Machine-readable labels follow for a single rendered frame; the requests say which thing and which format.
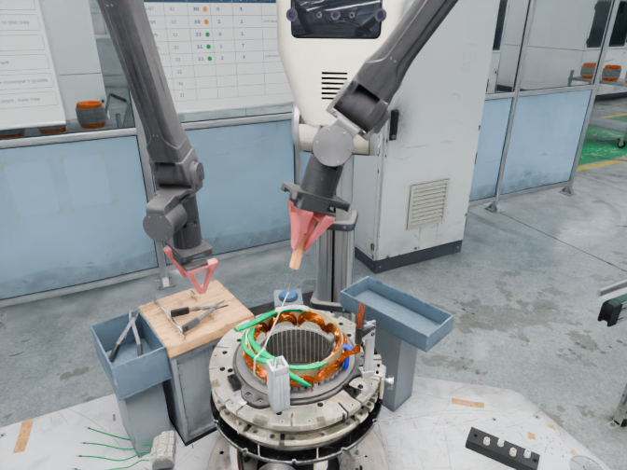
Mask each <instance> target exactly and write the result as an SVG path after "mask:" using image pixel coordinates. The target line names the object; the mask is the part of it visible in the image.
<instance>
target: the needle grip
mask: <svg viewBox="0 0 627 470"><path fill-rule="evenodd" d="M307 236H308V235H307V234H305V233H304V234H303V237H302V239H301V241H300V244H299V246H298V247H297V249H296V250H293V254H292V257H291V261H290V265H289V267H290V268H291V269H294V270H297V269H299V268H300V262H301V258H302V254H303V250H304V246H305V243H306V240H307Z"/></svg>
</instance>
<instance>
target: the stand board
mask: <svg viewBox="0 0 627 470"><path fill-rule="evenodd" d="M191 289H192V290H193V291H194V292H195V293H196V294H197V297H198V302H196V301H195V300H194V299H193V298H192V297H191V294H190V290H191ZM191 289H189V290H186V291H183V292H180V293H177V294H174V295H171V296H168V297H164V298H161V299H158V301H159V302H160V304H161V305H162V306H163V308H164V309H165V310H167V312H168V313H169V314H170V315H171V313H170V310H174V309H179V308H184V307H189V308H194V307H202V306H211V305H214V304H217V303H218V302H220V301H222V300H225V302H223V303H221V304H219V306H223V305H228V304H229V306H228V307H224V308H221V309H218V310H215V311H213V313H214V314H215V320H214V321H213V320H212V319H211V318H210V317H209V316H207V317H205V318H204V319H203V320H202V321H200V324H199V325H197V326H195V327H194V328H192V329H190V330H189V331H188V332H186V333H184V334H185V335H186V340H185V341H184V340H183V339H182V338H181V337H180V335H179V334H178V333H177V332H176V330H175V329H174V327H173V326H172V325H171V323H170V322H169V321H168V319H167V318H166V317H165V316H164V314H163V313H162V312H161V310H160V309H159V307H158V306H157V305H156V303H155V302H154V301H152V302H150V303H147V304H145V305H142V306H139V307H138V309H140V311H141V312H142V313H143V314H144V316H145V317H146V319H147V320H148V322H149V323H150V325H151V326H152V327H153V329H154V330H155V332H156V333H157V335H158V336H159V337H160V339H161V341H162V342H163V344H164V345H165V346H166V351H167V355H168V356H169V358H172V357H174V356H177V355H178V354H181V353H184V352H187V351H189V350H192V349H194V348H197V347H199V346H201V345H203V344H205V343H208V342H210V341H212V340H215V339H219V338H221V337H223V336H225V335H226V334H227V333H228V332H229V331H231V330H232V329H233V328H234V327H235V326H236V325H239V324H240V323H242V322H244V321H246V320H249V321H252V320H254V314H253V313H252V312H251V311H249V310H248V309H247V308H246V307H245V306H244V305H243V304H242V303H241V302H240V301H239V300H238V299H237V298H236V297H235V296H234V295H232V294H231V293H230V292H229V291H228V290H227V289H226V288H225V287H224V286H223V285H222V284H221V283H220V282H219V281H218V280H215V281H212V282H210V283H209V285H208V288H207V291H206V293H203V294H201V295H200V294H199V293H198V291H197V290H196V289H195V287H194V288H191ZM205 312H206V311H197V312H195V311H192V312H190V313H189V314H185V315H181V316H176V317H172V318H173V319H174V321H175V322H176V323H177V325H178V326H179V327H180V328H181V330H182V325H184V324H186V323H187V322H189V321H191V320H192V319H194V318H196V317H198V318H199V317H200V316H201V315H202V314H204V313H205Z"/></svg>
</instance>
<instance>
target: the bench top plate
mask: <svg viewBox="0 0 627 470"><path fill-rule="evenodd" d="M452 398H456V399H462V400H467V401H473V402H482V403H484V408H474V407H468V406H462V405H456V404H452ZM33 419H34V420H33V425H32V429H31V433H30V436H29V439H28V443H27V446H26V449H25V451H23V452H17V453H13V450H14V448H15V445H16V442H17V439H18V436H19V432H20V429H21V423H22V422H18V423H14V424H11V425H9V426H6V427H2V428H0V470H75V469H71V468H77V469H81V470H106V469H112V468H118V467H127V466H130V465H132V464H134V463H136V462H137V461H139V460H149V461H141V462H139V463H137V464H135V465H134V466H132V467H130V468H126V469H116V470H152V464H151V461H150V460H151V455H150V453H151V452H150V453H148V454H147V455H145V456H143V457H141V458H138V456H136V457H133V458H131V459H129V460H126V461H120V462H118V461H110V460H107V459H101V458H94V457H79V456H76V455H89V456H100V457H105V458H109V459H115V460H123V459H127V458H130V457H132V456H134V455H136V452H135V450H134V449H132V448H133V445H132V442H131V441H130V440H126V439H121V438H117V437H114V436H111V435H116V436H120V437H124V438H128V439H129V437H128V434H127V432H126V430H125V428H124V426H123V424H122V419H121V416H120V412H119V408H118V401H117V398H116V394H111V395H108V396H104V397H101V398H98V399H94V400H91V401H89V402H85V403H82V404H79V405H75V406H72V407H70V408H64V409H61V410H58V411H54V412H51V413H49V414H45V415H42V416H39V417H36V418H33ZM382 420H387V421H382ZM169 421H170V419H169ZM389 421H391V424H390V422H389ZM540 424H541V425H540ZM548 424H551V425H554V427H555V429H556V430H554V429H552V428H550V427H548V426H546V425H548ZM170 425H171V431H174V435H175V445H176V448H175V454H174V468H171V470H207V466H208V463H209V460H210V457H211V454H212V452H213V449H214V447H215V445H216V443H217V441H218V439H219V438H220V437H221V434H220V433H219V432H218V430H216V431H214V432H213V433H212V434H210V435H207V436H205V437H203V438H201V439H199V440H198V441H196V442H194V443H192V444H190V445H188V446H185V445H184V443H183V441H182V440H181V438H180V436H179V434H178V433H177V432H176V430H175V429H174V426H173V424H172V423H171V421H170ZM539 425H540V426H539ZM85 426H86V427H90V428H92V429H95V430H98V431H101V432H105V433H108V434H110V435H106V434H102V433H99V432H96V431H93V430H91V429H88V428H86V427H85ZM471 426H472V427H474V428H477V429H479V430H482V431H483V432H485V433H488V434H490V435H494V436H497V437H499V438H502V439H504V440H506V441H508V442H510V443H513V444H515V445H517V446H520V447H522V448H525V449H529V450H531V451H532V452H535V453H537V454H540V458H539V463H538V468H537V470H568V469H569V466H570V465H569V461H570V459H571V457H573V455H572V454H571V453H570V451H571V449H574V450H575V451H576V453H577V454H578V455H584V456H587V457H590V458H592V459H594V460H595V461H597V462H598V463H599V464H600V465H601V466H602V468H603V469H604V470H611V469H610V468H609V467H608V466H606V465H605V464H604V463H603V462H602V461H600V460H599V459H598V458H597V457H596V456H594V455H593V454H592V453H591V452H590V451H588V450H587V449H586V448H585V447H583V446H582V445H581V444H580V443H579V442H578V441H577V440H576V439H575V438H574V437H573V436H571V435H570V434H569V433H568V432H566V431H565V430H564V429H563V428H562V427H560V426H559V425H558V424H557V423H556V422H554V421H553V420H552V419H551V418H550V417H548V416H547V415H546V414H545V413H544V412H542V411H541V410H540V409H539V408H537V407H536V406H535V405H534V404H533V403H531V402H530V401H529V400H528V399H527V398H526V397H524V396H523V395H522V394H520V393H518V392H517V391H514V390H510V389H503V388H495V387H490V386H483V385H477V384H470V383H463V382H456V381H448V380H436V379H429V378H422V377H415V376H414V378H413V386H412V394H411V397H410V398H409V399H408V400H407V401H406V402H405V403H403V404H402V405H401V406H400V407H399V408H398V409H397V410H396V411H395V412H392V411H391V410H389V409H388V408H386V407H384V406H383V405H382V409H381V413H380V416H379V419H378V421H377V422H375V426H374V427H373V429H372V431H373V432H374V433H375V434H376V436H378V438H379V440H380V442H381V443H382V445H383V449H384V452H385V455H386V458H387V461H388V467H389V470H515V469H513V468H511V467H508V466H506V465H504V464H502V463H499V462H497V461H494V460H492V459H490V458H487V457H485V456H483V455H481V454H479V453H477V452H475V451H472V450H470V449H467V448H465V445H466V441H467V436H468V434H469V431H470V428H471ZM528 432H530V433H532V434H535V437H536V439H528ZM540 437H541V438H542V439H541V438H540ZM547 437H548V438H547ZM553 438H554V439H553ZM553 440H554V441H553ZM552 441H553V442H552ZM80 442H89V443H99V444H105V445H109V446H114V447H118V448H123V449H115V448H111V447H107V446H102V445H94V444H83V443H80ZM560 443H561V445H560ZM547 444H548V445H547ZM545 449H546V450H545ZM561 449H562V450H561ZM545 451H546V453H545ZM552 454H553V455H552ZM563 455H564V457H562V456H563ZM401 458H402V459H403V461H404V463H405V464H404V463H403V461H402V459H401Z"/></svg>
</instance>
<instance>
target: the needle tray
mask: <svg viewBox="0 0 627 470"><path fill-rule="evenodd" d="M359 303H361V304H362V303H363V309H364V306H365V309H364V313H365V320H366V321H367V322H368V321H373V320H375V321H376V328H375V341H374V347H375V349H376V351H377V352H378V354H379V355H380V356H381V359H382V365H384V366H386V370H385V377H386V378H387V379H388V375H393V376H394V384H393V389H392V390H390V389H387V384H385V385H384V388H383V403H382V404H381V405H383V406H384V407H386V408H388V409H389V410H391V411H392V412H395V411H396V410H397V409H398V408H399V407H400V406H401V405H402V404H403V403H405V402H406V401H407V400H408V399H409V398H410V397H411V394H412V386H413V378H414V370H415V363H416V355H417V348H418V349H420V350H421V351H423V352H425V353H427V352H428V351H429V350H430V349H432V348H433V347H434V346H435V345H436V344H437V343H439V342H440V341H441V340H442V339H443V338H445V337H446V336H447V335H448V334H449V333H450V332H452V331H453V319H454V315H453V314H451V313H449V312H447V311H444V310H442V309H440V308H438V307H436V306H433V305H431V304H429V303H427V302H425V301H423V300H421V299H419V298H417V297H414V296H412V295H410V294H407V293H405V292H403V291H401V290H399V289H397V288H395V287H393V286H391V285H389V284H387V283H383V282H381V281H379V280H377V279H375V278H373V277H370V276H367V277H365V278H363V279H362V280H360V281H358V282H356V283H354V284H352V285H350V286H349V287H347V288H345V289H343V290H342V291H341V307H343V308H345V309H346V310H348V311H350V312H352V313H354V314H355V315H357V314H358V312H357V309H358V311H359Z"/></svg>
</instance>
